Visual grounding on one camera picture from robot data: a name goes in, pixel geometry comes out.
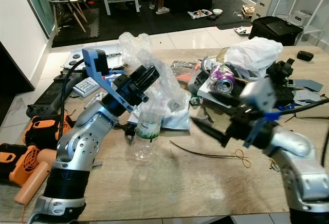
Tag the orange black power tool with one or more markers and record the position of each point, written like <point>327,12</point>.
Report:
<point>46,129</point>

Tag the tray with food scraps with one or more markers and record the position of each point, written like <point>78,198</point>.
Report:
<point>200,14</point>

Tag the small brass screws pile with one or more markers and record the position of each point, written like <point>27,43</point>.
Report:
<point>274,165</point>

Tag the white round floor device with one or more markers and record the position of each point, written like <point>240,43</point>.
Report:
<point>77,59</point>

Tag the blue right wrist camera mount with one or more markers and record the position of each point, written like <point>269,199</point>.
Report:
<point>262,124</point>

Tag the small black oval case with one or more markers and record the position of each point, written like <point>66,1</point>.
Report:
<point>306,55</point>

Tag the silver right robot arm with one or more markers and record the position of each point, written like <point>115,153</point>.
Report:
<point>293,157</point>

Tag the grey cut foam pieces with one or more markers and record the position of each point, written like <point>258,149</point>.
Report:
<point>306,90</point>

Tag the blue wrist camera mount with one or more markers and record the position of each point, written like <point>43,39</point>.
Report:
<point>95,64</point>
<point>262,124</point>

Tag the clear bubble wrap sheet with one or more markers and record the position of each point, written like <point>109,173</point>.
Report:
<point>167,80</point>

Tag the white plastic bag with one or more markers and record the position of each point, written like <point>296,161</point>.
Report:
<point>254,54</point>

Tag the white keypad calculator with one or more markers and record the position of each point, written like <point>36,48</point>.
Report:
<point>86,86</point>

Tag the clear plastic bottle green label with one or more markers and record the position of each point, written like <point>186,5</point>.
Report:
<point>148,129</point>

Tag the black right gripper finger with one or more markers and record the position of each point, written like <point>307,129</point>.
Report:
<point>220,137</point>
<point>208,123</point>

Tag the purple drink can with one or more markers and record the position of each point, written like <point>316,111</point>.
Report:
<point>222,79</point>

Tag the orange black heat gun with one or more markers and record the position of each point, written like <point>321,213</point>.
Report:
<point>31,175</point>

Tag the black power strip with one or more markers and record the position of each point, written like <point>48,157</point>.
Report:
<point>49,103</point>

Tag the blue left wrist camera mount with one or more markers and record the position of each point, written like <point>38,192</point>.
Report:
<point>95,64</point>

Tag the small white bowl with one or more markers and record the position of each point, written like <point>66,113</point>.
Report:
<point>217,12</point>

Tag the white toaster appliance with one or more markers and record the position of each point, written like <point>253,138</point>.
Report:
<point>300,18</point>

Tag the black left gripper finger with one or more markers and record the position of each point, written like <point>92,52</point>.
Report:
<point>146,76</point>
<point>141,96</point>

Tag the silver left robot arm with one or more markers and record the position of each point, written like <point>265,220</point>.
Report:
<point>77,142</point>

